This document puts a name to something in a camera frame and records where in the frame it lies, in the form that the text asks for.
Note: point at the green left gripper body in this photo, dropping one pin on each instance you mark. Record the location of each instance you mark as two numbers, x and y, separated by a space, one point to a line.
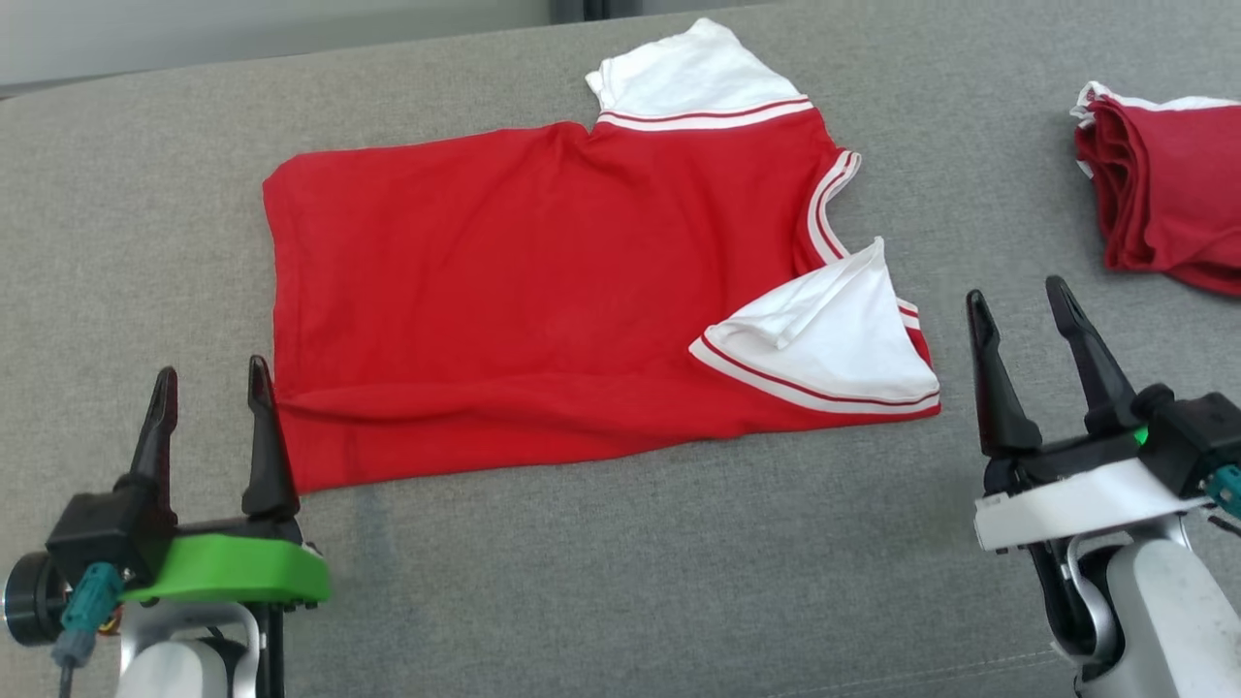
233 572

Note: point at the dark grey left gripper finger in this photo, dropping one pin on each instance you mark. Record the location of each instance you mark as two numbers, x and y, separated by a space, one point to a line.
267 465
155 446

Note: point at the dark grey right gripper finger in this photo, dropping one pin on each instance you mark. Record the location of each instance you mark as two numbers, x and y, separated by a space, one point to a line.
1105 388
1003 407

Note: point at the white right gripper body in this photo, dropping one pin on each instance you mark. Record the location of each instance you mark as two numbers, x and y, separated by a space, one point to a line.
1066 504

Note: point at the red white Bulls 23 shorts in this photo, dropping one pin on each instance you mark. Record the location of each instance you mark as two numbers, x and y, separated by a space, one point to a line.
1173 194

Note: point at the red white Bulls jersey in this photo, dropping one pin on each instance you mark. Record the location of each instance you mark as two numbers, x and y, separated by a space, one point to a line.
485 291

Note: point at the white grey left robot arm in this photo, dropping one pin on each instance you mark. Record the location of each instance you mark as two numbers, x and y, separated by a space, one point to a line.
184 669

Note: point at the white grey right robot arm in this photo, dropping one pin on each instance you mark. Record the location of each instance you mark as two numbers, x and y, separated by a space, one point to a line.
1154 611

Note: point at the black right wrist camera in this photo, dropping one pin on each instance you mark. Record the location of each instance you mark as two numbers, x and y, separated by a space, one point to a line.
1197 436

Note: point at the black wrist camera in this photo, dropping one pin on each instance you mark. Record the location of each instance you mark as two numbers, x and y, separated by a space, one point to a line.
97 533
1197 436

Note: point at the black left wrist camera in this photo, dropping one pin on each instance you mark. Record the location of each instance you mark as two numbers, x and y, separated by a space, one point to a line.
97 533

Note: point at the grey partition post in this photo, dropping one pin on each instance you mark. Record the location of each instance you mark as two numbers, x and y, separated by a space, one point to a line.
591 8

